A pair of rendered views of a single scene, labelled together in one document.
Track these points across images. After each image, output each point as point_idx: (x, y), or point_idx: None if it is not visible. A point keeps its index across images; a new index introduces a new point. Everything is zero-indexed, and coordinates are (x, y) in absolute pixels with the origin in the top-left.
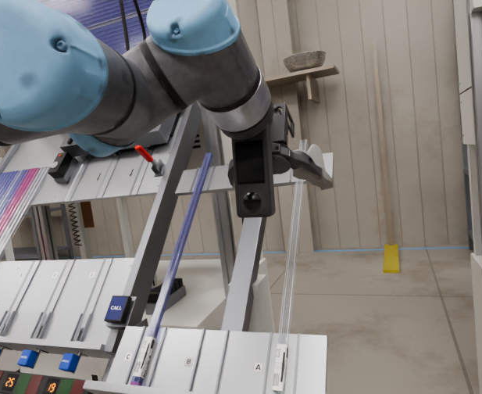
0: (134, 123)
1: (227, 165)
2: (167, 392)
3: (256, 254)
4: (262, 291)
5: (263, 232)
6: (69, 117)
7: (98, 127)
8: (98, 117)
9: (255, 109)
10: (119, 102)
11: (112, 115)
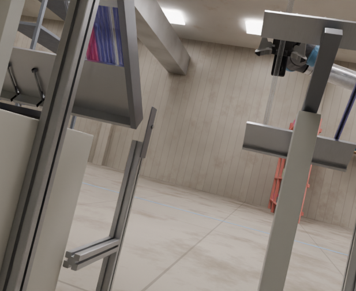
0: (294, 60)
1: None
2: None
3: (305, 96)
4: (295, 119)
5: (310, 79)
6: (286, 68)
7: (292, 66)
8: (288, 65)
9: None
10: (288, 60)
11: (289, 63)
